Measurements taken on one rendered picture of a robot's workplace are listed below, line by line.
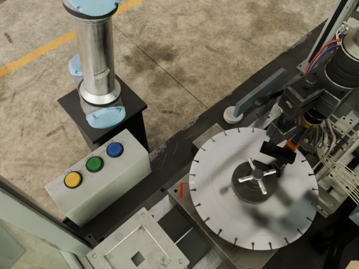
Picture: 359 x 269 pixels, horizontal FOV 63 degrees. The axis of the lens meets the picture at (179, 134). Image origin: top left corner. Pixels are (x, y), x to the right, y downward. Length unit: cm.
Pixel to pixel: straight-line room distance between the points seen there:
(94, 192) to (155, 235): 20
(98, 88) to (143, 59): 151
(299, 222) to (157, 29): 207
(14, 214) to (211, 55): 203
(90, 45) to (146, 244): 50
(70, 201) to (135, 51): 172
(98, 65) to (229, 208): 48
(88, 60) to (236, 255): 62
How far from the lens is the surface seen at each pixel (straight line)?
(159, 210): 94
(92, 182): 86
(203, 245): 93
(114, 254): 79
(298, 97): 57
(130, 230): 79
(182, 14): 271
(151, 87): 215
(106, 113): 88
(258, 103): 57
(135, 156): 86
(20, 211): 53
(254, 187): 76
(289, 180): 82
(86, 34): 72
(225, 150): 82
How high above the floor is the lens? 167
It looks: 60 degrees down
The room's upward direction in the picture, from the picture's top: 1 degrees clockwise
